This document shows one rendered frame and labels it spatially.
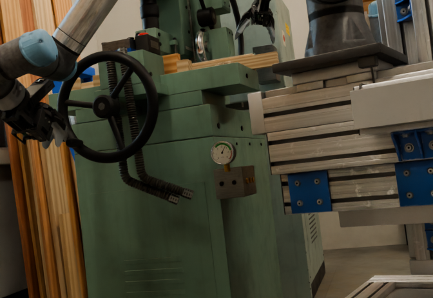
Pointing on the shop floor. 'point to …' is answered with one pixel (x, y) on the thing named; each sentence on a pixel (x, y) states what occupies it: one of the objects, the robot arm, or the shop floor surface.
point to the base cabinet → (178, 227)
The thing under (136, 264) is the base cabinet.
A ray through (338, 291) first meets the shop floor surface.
